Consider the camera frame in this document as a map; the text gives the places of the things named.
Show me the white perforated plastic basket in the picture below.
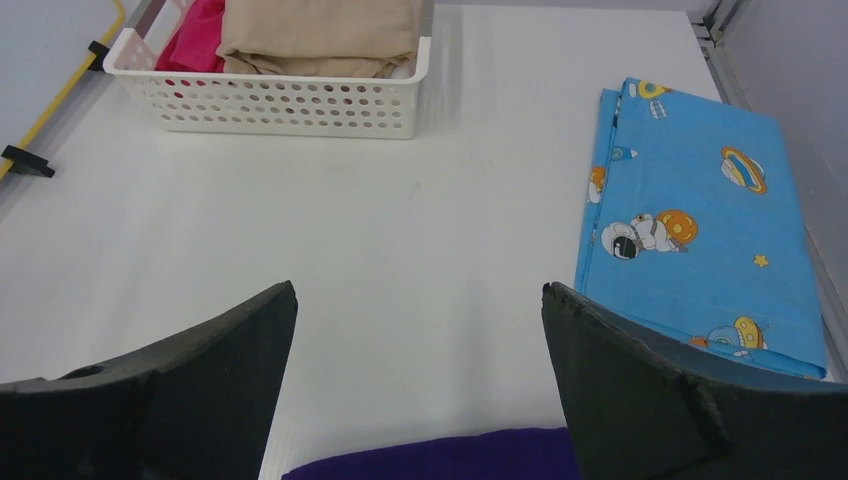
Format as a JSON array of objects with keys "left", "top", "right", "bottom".
[{"left": 102, "top": 28, "right": 431, "bottom": 140}]

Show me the blue space-print cloth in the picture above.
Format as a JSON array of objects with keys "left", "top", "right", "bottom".
[{"left": 574, "top": 78, "right": 827, "bottom": 379}]

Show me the black whiteboard foot clip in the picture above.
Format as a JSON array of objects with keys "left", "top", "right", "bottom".
[
  {"left": 87, "top": 40, "right": 110, "bottom": 72},
  {"left": 1, "top": 145, "right": 55, "bottom": 178}
]

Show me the purple folded cloth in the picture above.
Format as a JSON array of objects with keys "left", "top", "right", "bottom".
[{"left": 282, "top": 427, "right": 581, "bottom": 479}]

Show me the beige folded cloth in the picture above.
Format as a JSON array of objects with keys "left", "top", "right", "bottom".
[{"left": 216, "top": 0, "right": 423, "bottom": 78}]

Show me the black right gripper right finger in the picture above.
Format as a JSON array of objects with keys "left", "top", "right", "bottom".
[{"left": 541, "top": 282, "right": 847, "bottom": 479}]

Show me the yellow-framed whiteboard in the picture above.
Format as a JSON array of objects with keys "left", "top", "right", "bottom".
[{"left": 1, "top": 1, "right": 126, "bottom": 177}]

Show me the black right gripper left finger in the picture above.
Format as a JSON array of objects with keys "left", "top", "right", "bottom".
[{"left": 1, "top": 281, "right": 298, "bottom": 479}]

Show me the pink folded cloth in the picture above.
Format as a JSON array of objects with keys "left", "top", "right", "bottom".
[{"left": 155, "top": 0, "right": 225, "bottom": 73}]

